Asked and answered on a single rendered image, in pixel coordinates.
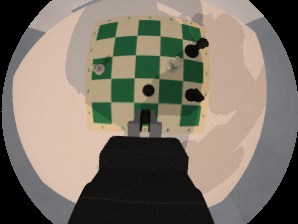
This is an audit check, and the green and cream chessboard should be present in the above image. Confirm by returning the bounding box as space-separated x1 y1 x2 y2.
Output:
85 15 210 134

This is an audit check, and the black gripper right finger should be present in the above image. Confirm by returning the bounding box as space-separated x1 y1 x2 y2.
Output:
148 110 162 137

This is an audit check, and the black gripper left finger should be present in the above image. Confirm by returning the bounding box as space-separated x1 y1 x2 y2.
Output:
127 109 143 137

